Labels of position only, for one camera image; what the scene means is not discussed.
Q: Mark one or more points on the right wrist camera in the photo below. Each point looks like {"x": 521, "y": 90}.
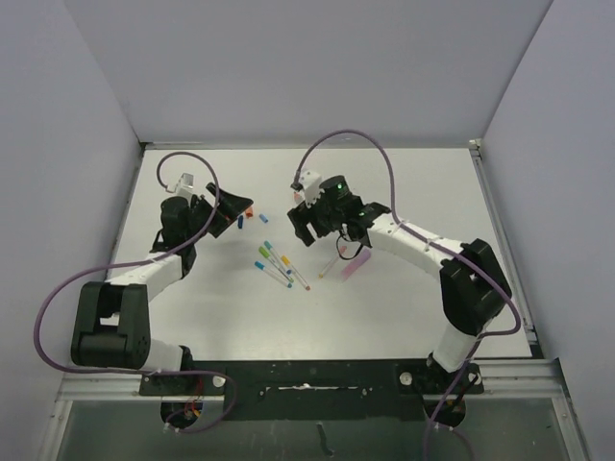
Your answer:
{"x": 307, "y": 190}

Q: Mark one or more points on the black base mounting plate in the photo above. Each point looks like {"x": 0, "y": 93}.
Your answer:
{"x": 315, "y": 390}

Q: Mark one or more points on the pink cap pen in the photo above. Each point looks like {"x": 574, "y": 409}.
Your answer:
{"x": 332, "y": 262}

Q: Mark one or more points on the teal cap pen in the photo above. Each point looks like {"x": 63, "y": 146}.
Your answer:
{"x": 279, "y": 258}

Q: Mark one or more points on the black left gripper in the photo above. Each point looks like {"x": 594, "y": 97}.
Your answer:
{"x": 230, "y": 207}

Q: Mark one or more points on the right side aluminium rail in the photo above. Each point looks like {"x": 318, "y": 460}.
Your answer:
{"x": 474, "y": 146}

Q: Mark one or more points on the light green cap pen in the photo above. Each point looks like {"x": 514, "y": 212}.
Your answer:
{"x": 275, "y": 263}

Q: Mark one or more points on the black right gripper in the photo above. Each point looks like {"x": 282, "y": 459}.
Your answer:
{"x": 304, "y": 215}

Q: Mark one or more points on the aluminium frame rail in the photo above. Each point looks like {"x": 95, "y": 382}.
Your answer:
{"x": 512, "y": 409}

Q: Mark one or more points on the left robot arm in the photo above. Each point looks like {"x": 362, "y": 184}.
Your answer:
{"x": 112, "y": 327}

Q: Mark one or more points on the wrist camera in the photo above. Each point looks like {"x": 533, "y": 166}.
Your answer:
{"x": 182, "y": 185}
{"x": 307, "y": 190}

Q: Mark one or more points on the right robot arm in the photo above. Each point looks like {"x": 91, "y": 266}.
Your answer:
{"x": 472, "y": 282}

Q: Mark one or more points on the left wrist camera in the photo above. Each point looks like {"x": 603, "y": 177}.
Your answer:
{"x": 182, "y": 185}

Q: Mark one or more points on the yellow cap pen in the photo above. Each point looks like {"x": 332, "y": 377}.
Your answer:
{"x": 298, "y": 276}

